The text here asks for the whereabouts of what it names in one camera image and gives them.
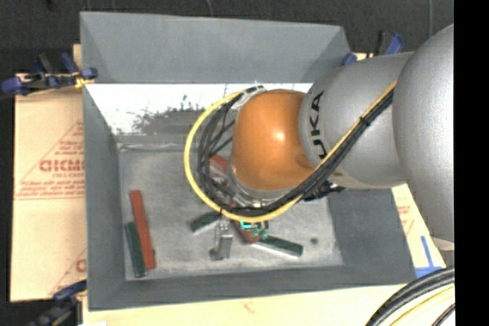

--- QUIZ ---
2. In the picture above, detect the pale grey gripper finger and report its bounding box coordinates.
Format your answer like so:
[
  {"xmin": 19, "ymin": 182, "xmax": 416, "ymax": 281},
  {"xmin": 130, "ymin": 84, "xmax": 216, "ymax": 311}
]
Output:
[
  {"xmin": 209, "ymin": 236, "xmax": 222, "ymax": 261},
  {"xmin": 218, "ymin": 221, "xmax": 235, "ymax": 260}
]

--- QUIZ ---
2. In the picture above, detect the dark green flat block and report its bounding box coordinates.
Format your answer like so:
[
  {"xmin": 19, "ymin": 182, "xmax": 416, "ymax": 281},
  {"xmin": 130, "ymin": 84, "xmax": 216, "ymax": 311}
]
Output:
[
  {"xmin": 251, "ymin": 234, "xmax": 304, "ymax": 257},
  {"xmin": 124, "ymin": 221, "xmax": 148, "ymax": 279},
  {"xmin": 189, "ymin": 210, "xmax": 223, "ymax": 234}
]

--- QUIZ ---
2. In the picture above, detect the red-brown flat block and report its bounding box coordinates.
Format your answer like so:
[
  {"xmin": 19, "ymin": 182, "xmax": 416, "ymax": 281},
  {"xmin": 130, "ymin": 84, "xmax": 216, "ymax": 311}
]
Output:
[
  {"xmin": 209, "ymin": 153, "xmax": 231, "ymax": 176},
  {"xmin": 128, "ymin": 189, "xmax": 157, "ymax": 271}
]

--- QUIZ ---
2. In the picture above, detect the grey metal bin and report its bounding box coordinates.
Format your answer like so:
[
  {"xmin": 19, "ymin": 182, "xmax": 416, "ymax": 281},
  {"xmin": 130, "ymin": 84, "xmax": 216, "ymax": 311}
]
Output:
[{"xmin": 79, "ymin": 11, "xmax": 417, "ymax": 311}]

